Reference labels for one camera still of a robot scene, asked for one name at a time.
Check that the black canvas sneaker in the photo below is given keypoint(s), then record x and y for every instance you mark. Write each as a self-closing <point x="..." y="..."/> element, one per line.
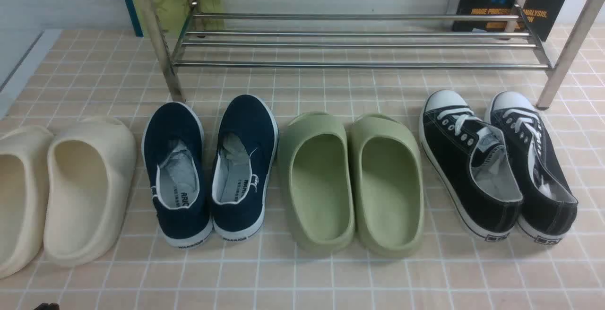
<point x="470" y="156"/>
<point x="549" y="207"/>

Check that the steel shoe rack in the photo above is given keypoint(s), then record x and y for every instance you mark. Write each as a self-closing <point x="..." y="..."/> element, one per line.
<point x="519" y="33"/>

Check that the navy slip-on shoe right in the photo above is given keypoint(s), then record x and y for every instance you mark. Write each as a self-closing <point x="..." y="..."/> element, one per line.
<point x="246" y="145"/>

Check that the navy slip-on shoe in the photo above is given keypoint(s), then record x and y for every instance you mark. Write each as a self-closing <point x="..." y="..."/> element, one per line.
<point x="246" y="145"/>
<point x="172" y="149"/>

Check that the green foam slipper left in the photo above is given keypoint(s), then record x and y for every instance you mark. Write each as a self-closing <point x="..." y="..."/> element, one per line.
<point x="315" y="183"/>

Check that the green foam slipper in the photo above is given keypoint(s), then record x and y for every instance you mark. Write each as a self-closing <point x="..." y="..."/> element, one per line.
<point x="386" y="167"/>
<point x="315" y="183"/>

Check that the green foam slipper right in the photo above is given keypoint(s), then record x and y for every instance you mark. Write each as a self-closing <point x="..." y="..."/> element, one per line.
<point x="386" y="167"/>

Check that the navy slip-on shoe left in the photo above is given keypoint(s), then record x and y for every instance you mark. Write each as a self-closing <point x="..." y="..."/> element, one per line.
<point x="172" y="149"/>

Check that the blue and yellow book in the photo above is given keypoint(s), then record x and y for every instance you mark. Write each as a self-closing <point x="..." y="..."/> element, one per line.
<point x="172" y="13"/>

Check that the cream foam slipper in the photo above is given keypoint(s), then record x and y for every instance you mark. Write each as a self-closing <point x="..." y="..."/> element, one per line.
<point x="24" y="189"/>
<point x="91" y="165"/>

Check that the black image processing book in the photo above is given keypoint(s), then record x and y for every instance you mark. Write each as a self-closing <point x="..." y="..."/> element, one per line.
<point x="541" y="13"/>

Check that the cream foam slipper far left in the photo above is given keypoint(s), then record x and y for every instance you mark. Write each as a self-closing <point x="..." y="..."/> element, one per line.
<point x="24" y="189"/>

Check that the black object bottom edge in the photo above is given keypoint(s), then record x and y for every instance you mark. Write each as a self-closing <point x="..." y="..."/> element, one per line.
<point x="47" y="306"/>

